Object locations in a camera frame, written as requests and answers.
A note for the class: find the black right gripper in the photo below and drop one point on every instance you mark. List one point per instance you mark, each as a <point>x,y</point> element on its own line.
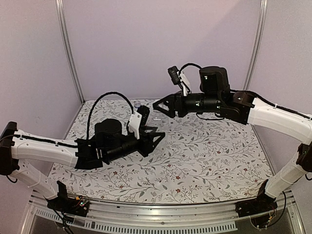
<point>172,98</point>

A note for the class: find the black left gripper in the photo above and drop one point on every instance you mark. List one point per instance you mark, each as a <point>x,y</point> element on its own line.
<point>146,139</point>

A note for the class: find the clear Pepsi plastic bottle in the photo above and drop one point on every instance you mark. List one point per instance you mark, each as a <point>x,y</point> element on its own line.
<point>137,106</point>

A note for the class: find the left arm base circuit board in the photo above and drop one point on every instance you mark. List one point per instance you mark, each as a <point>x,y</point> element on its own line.
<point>63,203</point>

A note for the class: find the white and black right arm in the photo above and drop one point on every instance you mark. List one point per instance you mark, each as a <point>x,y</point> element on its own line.
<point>245,107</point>

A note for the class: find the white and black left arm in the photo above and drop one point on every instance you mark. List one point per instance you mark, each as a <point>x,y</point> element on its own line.
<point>107,145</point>

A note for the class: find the floral patterned table mat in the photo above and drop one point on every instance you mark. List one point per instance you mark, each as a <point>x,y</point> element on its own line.
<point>199,160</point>

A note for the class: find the left wrist camera on white mount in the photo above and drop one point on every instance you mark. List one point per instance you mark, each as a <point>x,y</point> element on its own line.
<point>137,119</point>

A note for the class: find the wrist camera on white mount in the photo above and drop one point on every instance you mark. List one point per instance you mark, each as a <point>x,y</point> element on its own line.
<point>137,119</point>
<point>179,78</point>

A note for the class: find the right wrist camera on white mount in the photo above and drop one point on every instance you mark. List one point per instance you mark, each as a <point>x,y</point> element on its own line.
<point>179,78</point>

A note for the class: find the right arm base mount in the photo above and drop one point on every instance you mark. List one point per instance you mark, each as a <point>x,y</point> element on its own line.
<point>262,203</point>

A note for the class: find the aluminium corner post left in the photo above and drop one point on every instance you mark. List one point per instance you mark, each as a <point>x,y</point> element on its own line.
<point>68,50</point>

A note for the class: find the aluminium corner post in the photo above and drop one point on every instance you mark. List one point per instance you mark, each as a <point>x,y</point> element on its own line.
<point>257,43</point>
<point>68,50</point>

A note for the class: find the aluminium corner post right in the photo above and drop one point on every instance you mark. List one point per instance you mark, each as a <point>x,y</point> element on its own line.
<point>257,43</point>

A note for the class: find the aluminium front frame rail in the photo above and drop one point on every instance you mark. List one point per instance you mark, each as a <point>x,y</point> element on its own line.
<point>115,217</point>

